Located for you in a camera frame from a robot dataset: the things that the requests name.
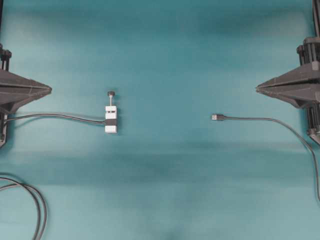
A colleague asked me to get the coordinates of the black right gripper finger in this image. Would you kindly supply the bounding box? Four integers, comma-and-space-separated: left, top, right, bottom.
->
256, 63, 320, 90
256, 89, 320, 108

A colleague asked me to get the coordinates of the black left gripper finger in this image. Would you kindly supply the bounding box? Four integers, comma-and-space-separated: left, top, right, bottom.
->
0, 69, 52, 91
0, 88, 52, 114

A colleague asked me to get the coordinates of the black female USB cable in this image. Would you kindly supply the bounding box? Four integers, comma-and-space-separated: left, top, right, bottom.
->
3, 112, 118, 126

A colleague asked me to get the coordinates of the black male USB cable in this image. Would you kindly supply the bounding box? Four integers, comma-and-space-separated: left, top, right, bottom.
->
211, 113, 320, 201

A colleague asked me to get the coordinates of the white clamp block with screw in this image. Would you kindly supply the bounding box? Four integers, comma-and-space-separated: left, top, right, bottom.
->
104, 91, 118, 134

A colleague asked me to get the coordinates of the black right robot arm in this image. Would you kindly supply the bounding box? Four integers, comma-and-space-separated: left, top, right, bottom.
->
256, 37, 320, 144

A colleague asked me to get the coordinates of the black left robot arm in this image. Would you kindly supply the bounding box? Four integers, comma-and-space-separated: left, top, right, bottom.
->
0, 48, 52, 146

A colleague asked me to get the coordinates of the black frame post right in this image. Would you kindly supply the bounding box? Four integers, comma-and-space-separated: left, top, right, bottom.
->
312, 0, 320, 37

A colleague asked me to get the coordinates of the black frame post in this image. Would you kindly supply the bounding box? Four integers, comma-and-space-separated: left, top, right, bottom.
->
0, 0, 4, 39
312, 0, 320, 37

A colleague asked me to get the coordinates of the black frame post left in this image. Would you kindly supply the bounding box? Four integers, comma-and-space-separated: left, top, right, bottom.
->
0, 0, 4, 39

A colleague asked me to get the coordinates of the black cable loop outer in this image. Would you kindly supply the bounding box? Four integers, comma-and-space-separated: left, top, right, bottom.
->
0, 176, 48, 240

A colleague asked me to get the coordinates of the black cable loop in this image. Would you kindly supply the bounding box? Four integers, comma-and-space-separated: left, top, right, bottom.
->
0, 184, 42, 240
0, 176, 48, 240

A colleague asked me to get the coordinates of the black cable loop inner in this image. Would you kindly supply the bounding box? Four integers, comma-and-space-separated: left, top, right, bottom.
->
0, 184, 42, 240

